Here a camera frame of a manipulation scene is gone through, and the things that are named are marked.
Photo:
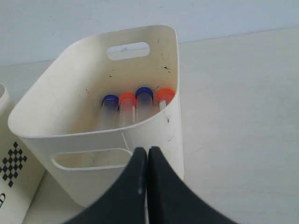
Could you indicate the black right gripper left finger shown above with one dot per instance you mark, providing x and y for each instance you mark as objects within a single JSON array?
[{"x": 124, "y": 201}]

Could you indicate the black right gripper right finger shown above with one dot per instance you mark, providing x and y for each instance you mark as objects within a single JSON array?
[{"x": 169, "y": 199}]

